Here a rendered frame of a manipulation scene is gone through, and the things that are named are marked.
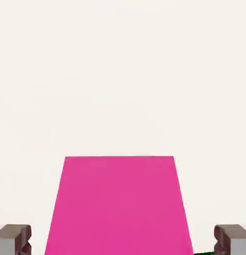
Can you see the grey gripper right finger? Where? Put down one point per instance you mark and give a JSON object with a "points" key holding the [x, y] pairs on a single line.
{"points": [[232, 237]]}

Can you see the large pink box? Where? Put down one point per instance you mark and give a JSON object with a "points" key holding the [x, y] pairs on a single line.
{"points": [[118, 205]]}

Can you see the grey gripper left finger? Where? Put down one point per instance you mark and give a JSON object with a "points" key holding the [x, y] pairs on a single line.
{"points": [[11, 237]]}

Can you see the small green cube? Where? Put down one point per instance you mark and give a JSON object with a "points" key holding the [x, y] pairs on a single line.
{"points": [[204, 253]]}

